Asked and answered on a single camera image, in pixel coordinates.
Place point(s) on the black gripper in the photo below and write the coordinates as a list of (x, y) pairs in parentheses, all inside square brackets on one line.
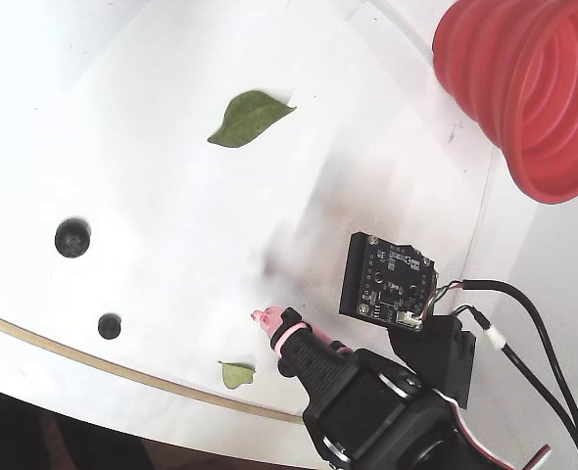
[(344, 387)]

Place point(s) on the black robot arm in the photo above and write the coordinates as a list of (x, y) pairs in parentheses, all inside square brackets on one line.
[(441, 440)]

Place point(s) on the red collapsible silicone cup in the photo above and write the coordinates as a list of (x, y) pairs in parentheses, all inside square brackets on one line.
[(529, 98)]

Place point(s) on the pale green leaf with stem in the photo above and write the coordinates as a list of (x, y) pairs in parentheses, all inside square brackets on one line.
[(235, 376)]

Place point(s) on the thin light wooden strip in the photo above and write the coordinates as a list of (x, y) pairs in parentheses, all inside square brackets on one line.
[(137, 380)]

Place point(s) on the dark blueberry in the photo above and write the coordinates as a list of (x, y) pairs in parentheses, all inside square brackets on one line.
[(72, 238), (109, 327)]

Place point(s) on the white paper sheet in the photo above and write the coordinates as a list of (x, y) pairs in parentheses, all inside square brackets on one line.
[(171, 196)]

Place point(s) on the dark green pointed leaf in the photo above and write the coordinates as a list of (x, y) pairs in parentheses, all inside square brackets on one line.
[(247, 120)]

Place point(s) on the black wrist camera circuit board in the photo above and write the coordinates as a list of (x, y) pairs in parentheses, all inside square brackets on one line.
[(382, 279)]

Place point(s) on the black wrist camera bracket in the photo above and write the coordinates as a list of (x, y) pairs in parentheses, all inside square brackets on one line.
[(441, 357)]

